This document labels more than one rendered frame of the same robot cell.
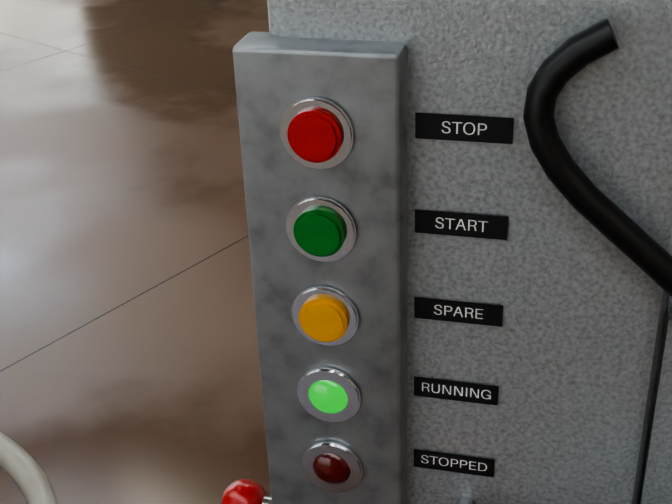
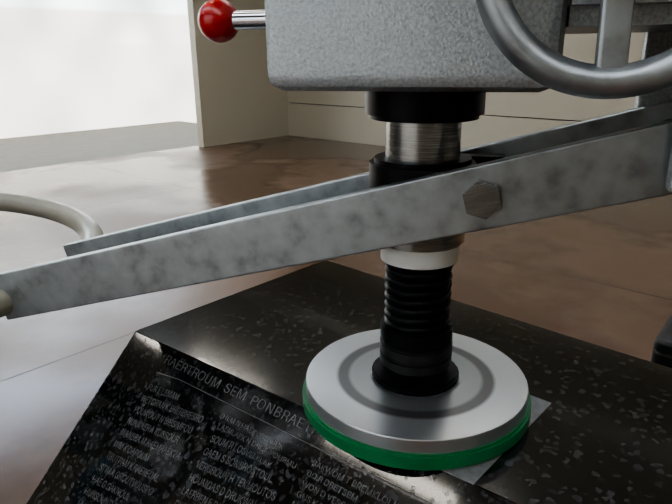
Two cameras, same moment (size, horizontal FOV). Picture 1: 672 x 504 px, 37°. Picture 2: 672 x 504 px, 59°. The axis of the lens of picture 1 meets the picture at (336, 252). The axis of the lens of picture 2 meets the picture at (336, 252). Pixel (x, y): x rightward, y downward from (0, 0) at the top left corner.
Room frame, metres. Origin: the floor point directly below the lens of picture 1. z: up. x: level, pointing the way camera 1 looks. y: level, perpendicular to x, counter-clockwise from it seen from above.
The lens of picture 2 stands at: (0.02, -0.03, 1.19)
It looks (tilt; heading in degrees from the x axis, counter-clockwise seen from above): 18 degrees down; 2
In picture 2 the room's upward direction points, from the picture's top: 1 degrees counter-clockwise
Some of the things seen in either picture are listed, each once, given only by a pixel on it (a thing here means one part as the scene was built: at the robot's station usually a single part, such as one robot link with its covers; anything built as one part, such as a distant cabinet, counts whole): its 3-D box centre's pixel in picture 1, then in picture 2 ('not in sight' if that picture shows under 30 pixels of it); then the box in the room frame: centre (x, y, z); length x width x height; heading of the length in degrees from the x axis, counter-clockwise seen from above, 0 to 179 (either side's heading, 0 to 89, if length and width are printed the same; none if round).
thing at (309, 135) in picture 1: (315, 134); not in sight; (0.43, 0.01, 1.52); 0.03 x 0.01 x 0.03; 75
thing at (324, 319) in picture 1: (324, 317); not in sight; (0.43, 0.01, 1.41); 0.03 x 0.01 x 0.03; 75
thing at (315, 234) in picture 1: (320, 230); not in sight; (0.43, 0.01, 1.47); 0.03 x 0.01 x 0.03; 75
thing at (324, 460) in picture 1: (332, 466); not in sight; (0.44, 0.01, 1.31); 0.02 x 0.01 x 0.02; 75
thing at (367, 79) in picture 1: (332, 301); not in sight; (0.45, 0.00, 1.41); 0.08 x 0.03 x 0.28; 75
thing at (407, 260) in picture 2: not in sight; (419, 238); (0.54, -0.09, 1.03); 0.07 x 0.07 x 0.04
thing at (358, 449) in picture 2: not in sight; (414, 383); (0.54, -0.09, 0.88); 0.22 x 0.22 x 0.04
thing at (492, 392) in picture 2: not in sight; (414, 379); (0.54, -0.09, 0.89); 0.21 x 0.21 x 0.01
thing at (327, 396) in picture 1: (329, 394); not in sight; (0.44, 0.01, 1.36); 0.02 x 0.01 x 0.02; 75
